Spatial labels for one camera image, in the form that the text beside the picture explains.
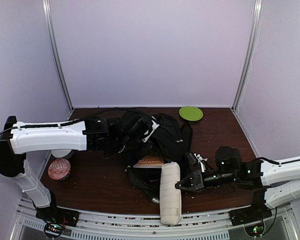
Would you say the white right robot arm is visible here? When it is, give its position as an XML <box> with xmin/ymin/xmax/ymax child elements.
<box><xmin>175</xmin><ymin>146</ymin><xmax>300</xmax><ymax>221</ymax></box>

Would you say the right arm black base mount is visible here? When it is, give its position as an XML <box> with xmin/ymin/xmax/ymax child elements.
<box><xmin>229</xmin><ymin>206</ymin><xmax>272</xmax><ymax>226</ymax></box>

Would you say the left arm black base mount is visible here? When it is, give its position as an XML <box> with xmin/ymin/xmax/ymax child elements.
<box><xmin>35</xmin><ymin>206</ymin><xmax>80</xmax><ymax>227</ymax></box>

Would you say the right aluminium frame post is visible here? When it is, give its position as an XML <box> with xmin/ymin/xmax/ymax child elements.
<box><xmin>232</xmin><ymin>0</ymin><xmax>263</xmax><ymax>114</ymax></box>

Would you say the red patterned bowl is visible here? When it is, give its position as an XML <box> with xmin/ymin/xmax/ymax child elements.
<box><xmin>47</xmin><ymin>158</ymin><xmax>71</xmax><ymax>181</ymax></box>

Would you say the orange treehouse paperback book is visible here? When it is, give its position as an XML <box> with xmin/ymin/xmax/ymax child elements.
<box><xmin>133</xmin><ymin>156</ymin><xmax>164</xmax><ymax>169</ymax></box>

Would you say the aluminium frame post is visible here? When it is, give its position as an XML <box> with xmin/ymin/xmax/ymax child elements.
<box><xmin>42</xmin><ymin>0</ymin><xmax>74</xmax><ymax>112</ymax></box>
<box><xmin>232</xmin><ymin>0</ymin><xmax>263</xmax><ymax>114</ymax></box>

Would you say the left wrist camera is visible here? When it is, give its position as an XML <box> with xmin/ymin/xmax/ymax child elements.
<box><xmin>142</xmin><ymin>120</ymin><xmax>160</xmax><ymax>143</ymax></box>

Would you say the green plate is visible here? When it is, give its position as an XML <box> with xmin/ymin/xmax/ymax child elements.
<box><xmin>178</xmin><ymin>106</ymin><xmax>204</xmax><ymax>122</ymax></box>

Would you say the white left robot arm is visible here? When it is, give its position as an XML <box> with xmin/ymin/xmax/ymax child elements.
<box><xmin>0</xmin><ymin>112</ymin><xmax>159</xmax><ymax>222</ymax></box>

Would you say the black student backpack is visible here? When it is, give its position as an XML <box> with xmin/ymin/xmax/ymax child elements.
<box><xmin>121</xmin><ymin>113</ymin><xmax>193</xmax><ymax>204</ymax></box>

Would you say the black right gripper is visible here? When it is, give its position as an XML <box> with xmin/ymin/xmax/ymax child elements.
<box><xmin>175</xmin><ymin>169</ymin><xmax>238</xmax><ymax>194</ymax></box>

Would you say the aluminium front rail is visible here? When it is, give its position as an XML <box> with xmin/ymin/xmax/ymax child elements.
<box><xmin>8</xmin><ymin>197</ymin><xmax>300</xmax><ymax>240</ymax></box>

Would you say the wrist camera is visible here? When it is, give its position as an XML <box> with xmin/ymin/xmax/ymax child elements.
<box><xmin>185</xmin><ymin>151</ymin><xmax>208</xmax><ymax>173</ymax></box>
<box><xmin>142</xmin><ymin>120</ymin><xmax>160</xmax><ymax>143</ymax></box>

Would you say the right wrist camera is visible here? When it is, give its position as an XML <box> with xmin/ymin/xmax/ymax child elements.
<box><xmin>185</xmin><ymin>151</ymin><xmax>208</xmax><ymax>173</ymax></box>

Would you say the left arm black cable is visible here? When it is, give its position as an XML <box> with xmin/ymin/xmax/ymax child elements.
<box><xmin>0</xmin><ymin>107</ymin><xmax>156</xmax><ymax>173</ymax></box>

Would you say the left aluminium frame post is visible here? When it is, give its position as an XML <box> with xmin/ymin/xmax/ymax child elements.
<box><xmin>42</xmin><ymin>0</ymin><xmax>74</xmax><ymax>112</ymax></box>

